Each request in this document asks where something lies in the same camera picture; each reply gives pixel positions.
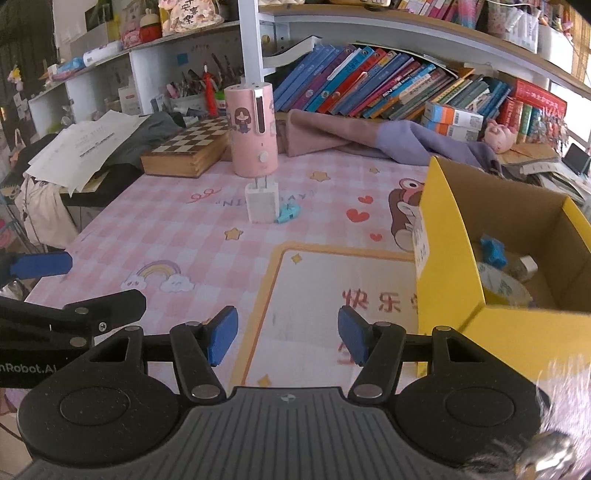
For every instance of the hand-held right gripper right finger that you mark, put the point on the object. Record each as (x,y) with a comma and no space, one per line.
(353,334)

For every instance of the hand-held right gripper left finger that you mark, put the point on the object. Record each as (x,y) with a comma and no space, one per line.
(221,334)

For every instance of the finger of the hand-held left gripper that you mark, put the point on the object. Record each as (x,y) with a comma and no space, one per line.
(74,318)
(39,265)

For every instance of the white pronged charger plug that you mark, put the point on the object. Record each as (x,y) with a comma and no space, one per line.
(262,205)

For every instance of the blue plastic piece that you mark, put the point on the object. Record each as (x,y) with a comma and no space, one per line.
(493,251)
(288,213)

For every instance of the yellow tape roll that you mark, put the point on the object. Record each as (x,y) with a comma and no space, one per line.
(494,281)

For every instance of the yellow cardboard box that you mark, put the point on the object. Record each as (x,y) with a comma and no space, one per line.
(521,341)

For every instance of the cream cloth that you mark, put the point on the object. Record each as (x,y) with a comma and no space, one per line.
(44,210)

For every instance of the pink checked tablecloth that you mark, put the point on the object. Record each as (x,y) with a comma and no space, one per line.
(184,240)

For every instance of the white paper sheets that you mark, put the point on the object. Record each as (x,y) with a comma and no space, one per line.
(83,147)

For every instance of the dark grey cloth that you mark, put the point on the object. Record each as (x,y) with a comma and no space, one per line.
(152,134)

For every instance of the wooden chessboard box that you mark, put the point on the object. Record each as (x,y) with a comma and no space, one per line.
(184,159)

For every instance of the blue tissue pack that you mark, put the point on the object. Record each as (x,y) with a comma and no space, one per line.
(68,69)

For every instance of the pink cylindrical humidifier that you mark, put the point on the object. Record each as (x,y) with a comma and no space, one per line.
(251,138)

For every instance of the pink cloth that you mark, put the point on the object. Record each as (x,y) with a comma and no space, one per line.
(314,134)

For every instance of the purple cloth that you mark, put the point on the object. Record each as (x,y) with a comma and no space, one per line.
(415,138)

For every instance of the white tissue pack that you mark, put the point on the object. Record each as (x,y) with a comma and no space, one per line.
(102,53)

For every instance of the pen holder with pens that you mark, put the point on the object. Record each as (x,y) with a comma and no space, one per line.
(189,87)

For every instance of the pink pig toy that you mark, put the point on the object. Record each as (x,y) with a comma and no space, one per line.
(501,136)

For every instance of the pile of books and papers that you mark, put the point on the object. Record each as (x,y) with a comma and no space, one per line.
(545,175)

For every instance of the row of leaning books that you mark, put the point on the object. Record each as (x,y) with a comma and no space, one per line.
(369,78)

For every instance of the pink red jar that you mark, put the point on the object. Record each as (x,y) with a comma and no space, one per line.
(149,25)

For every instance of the red standing dictionary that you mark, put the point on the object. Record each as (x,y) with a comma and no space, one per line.
(510,115)

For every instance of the white shelf unit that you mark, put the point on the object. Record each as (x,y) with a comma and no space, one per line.
(249,46)

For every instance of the pink doll decoration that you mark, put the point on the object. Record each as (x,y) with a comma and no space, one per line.
(189,16)

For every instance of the colourful plastic sticks bundle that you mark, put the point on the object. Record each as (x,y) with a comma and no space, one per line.
(554,123)

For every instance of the red thick dictionary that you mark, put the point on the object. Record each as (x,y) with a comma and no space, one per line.
(540,94)

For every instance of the row of shelf books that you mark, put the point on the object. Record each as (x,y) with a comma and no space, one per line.
(438,9)

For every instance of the bundle of white tubes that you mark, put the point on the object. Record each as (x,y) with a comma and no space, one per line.
(512,23)

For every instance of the white storage box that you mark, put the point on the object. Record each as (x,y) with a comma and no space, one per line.
(554,44)

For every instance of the bamboo blind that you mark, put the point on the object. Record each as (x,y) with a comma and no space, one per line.
(581,50)

